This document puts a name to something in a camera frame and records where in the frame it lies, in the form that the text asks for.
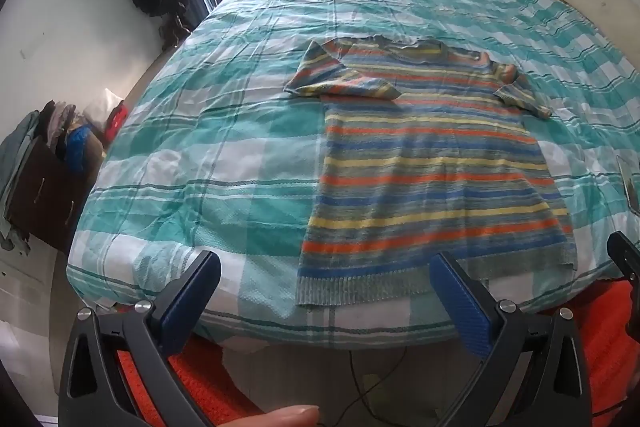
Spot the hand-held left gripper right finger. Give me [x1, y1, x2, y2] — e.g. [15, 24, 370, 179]
[429, 252, 593, 427]

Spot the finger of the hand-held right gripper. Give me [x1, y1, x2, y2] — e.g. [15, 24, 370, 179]
[606, 231, 640, 308]

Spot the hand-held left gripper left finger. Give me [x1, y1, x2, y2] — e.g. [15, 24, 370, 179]
[57, 249, 223, 427]

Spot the striped knit sweater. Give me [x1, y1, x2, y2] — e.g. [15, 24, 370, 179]
[284, 36, 578, 308]

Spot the heap of clothes on cabinet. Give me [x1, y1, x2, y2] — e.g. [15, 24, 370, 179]
[40, 89, 131, 178]

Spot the person's left hand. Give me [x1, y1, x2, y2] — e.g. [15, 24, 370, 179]
[234, 404, 321, 427]

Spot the dark flat phone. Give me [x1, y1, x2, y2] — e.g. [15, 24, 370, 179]
[616, 154, 640, 210]

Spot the bed with teal plaid sheet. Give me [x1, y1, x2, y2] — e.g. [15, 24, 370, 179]
[67, 0, 640, 353]

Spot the brown cabinet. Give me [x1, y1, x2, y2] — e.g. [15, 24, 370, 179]
[7, 137, 106, 254]

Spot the grey-green hanging cloth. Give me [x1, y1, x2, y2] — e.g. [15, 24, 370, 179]
[0, 109, 42, 253]

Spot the black cable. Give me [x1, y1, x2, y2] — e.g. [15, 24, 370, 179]
[315, 347, 408, 427]

